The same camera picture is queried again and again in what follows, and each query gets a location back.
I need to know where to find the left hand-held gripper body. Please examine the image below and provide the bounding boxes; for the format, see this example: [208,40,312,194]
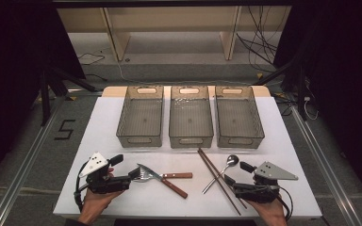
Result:
[78,152,132,195]

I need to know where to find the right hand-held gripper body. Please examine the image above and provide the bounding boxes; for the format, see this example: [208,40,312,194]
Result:
[232,161,299,204]

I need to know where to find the metal spoon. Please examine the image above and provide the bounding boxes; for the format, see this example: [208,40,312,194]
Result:
[202,153,240,195]

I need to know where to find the wooden-handled metal fork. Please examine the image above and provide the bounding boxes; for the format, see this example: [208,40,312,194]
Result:
[131,168,193,184]

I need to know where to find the translucent grey plastic bin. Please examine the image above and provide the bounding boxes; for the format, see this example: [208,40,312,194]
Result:
[116,85,165,149]
[214,85,266,150]
[168,85,215,149]

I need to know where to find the person's left hand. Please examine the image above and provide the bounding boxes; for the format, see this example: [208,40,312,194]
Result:
[77,188,125,224]

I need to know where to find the black metal stand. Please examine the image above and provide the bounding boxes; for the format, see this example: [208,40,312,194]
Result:
[39,65,98,126]
[254,46,316,121]

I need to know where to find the black curtain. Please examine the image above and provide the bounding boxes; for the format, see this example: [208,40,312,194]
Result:
[274,0,362,208]
[0,0,87,192]

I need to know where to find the beige wooden shelf unit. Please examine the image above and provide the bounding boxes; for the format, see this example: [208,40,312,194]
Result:
[56,6,293,62]

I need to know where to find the left hand-held gripper black cable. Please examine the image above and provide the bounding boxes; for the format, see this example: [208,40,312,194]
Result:
[73,160,91,214]

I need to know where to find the hand-held gripper black cable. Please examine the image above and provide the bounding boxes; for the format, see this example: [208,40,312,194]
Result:
[73,160,91,214]
[276,186,294,221]

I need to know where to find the right hand-held gripper black cable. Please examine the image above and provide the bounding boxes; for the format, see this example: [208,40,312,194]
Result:
[276,186,294,221]

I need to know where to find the wooden-handled metal knife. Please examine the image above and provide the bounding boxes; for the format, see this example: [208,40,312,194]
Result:
[137,163,189,200]

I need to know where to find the aluminium floor rail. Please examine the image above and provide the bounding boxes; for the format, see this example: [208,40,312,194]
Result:
[0,97,68,226]
[290,105,362,226]

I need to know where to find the white plug with cable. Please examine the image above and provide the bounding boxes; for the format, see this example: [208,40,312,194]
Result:
[303,95,320,121]

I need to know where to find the thin black floor cable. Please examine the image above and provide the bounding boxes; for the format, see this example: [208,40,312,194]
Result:
[76,51,107,67]

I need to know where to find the bundle of black cables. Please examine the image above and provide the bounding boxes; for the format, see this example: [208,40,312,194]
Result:
[236,6,279,73]

